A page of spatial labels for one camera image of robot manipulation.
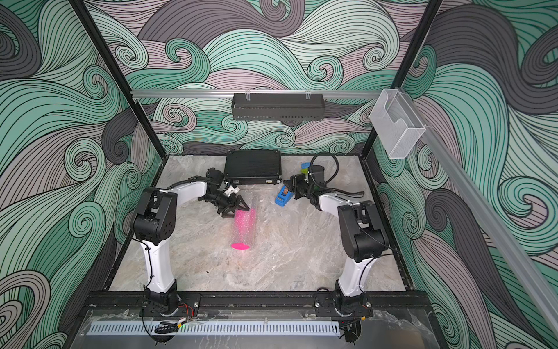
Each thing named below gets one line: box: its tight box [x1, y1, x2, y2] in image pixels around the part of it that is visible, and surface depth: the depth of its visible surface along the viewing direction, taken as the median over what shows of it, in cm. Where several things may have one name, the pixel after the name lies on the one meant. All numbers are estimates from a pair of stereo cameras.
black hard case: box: [223, 149, 283, 185], surface depth 113 cm
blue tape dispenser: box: [274, 184, 295, 208], surface depth 102 cm
